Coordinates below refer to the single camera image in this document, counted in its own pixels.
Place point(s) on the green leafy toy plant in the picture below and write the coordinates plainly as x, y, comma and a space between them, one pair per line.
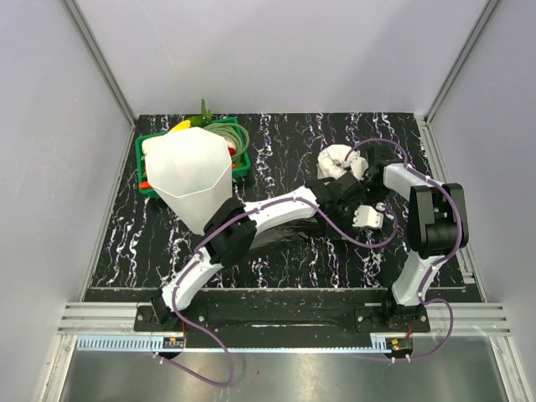
204, 118

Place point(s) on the right aluminium frame post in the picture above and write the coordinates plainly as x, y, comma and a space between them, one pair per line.
478, 29

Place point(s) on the green coiled bean bundle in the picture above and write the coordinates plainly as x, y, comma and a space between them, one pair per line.
232, 131

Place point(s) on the yellow toy vegetable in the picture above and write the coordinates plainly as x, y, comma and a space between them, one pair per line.
183, 125

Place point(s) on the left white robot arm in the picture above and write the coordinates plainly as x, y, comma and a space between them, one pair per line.
231, 231

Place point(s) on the white toy radish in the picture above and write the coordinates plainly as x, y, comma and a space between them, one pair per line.
149, 143

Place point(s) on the white translucent trash bin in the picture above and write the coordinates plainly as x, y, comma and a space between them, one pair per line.
191, 170

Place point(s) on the left aluminium frame post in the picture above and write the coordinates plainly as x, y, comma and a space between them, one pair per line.
82, 27

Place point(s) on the aluminium front rail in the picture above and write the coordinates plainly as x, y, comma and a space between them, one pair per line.
465, 319

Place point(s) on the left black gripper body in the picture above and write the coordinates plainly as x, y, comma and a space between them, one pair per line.
345, 211

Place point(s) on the orange toy carrot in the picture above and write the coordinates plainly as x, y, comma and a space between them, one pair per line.
144, 184

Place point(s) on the aluminium frame post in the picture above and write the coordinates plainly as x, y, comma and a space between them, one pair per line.
478, 29
82, 27

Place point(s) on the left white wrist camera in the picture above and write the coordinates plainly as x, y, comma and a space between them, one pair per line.
368, 217

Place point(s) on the white slotted cable duct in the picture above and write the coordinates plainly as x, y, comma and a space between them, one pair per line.
132, 343

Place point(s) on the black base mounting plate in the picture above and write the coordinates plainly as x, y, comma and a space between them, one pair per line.
361, 310

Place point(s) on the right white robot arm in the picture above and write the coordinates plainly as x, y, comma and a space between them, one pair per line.
436, 221

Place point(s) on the black trash bag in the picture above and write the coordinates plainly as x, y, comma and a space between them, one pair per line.
291, 234

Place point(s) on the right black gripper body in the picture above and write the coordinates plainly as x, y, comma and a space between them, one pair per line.
372, 190

